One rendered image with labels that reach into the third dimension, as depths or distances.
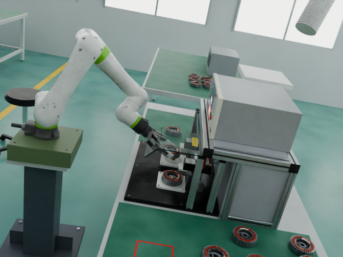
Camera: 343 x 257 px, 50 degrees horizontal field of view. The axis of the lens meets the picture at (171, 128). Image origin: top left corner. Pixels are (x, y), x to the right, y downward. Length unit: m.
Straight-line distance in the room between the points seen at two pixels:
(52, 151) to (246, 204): 1.02
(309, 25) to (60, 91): 1.80
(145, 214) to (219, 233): 0.36
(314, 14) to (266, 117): 1.33
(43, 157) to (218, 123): 0.93
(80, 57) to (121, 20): 4.76
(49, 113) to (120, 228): 0.67
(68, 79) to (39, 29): 5.15
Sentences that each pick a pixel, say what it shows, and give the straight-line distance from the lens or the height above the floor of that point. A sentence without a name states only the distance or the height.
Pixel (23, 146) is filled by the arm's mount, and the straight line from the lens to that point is 2.05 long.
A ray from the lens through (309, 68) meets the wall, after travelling 6.93.
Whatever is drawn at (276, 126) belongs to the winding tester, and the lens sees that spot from 1.77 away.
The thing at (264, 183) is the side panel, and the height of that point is 0.98.
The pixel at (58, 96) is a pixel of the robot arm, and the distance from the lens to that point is 1.89.
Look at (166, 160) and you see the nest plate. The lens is 2.17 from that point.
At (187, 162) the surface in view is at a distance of 1.91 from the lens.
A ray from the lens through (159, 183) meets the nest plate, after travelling 1.94.
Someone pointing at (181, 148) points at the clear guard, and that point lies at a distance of 1.71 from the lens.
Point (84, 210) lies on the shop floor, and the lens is 2.98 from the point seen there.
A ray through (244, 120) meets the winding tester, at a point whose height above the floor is 1.24.
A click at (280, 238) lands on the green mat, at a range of 1.88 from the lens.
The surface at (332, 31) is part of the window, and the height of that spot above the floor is 1.27.
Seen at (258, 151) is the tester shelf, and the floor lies 1.11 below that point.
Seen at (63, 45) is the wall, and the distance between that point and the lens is 6.90.
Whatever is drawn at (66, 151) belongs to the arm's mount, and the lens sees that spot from 2.02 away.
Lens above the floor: 1.83
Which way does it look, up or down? 24 degrees down
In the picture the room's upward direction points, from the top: 11 degrees clockwise
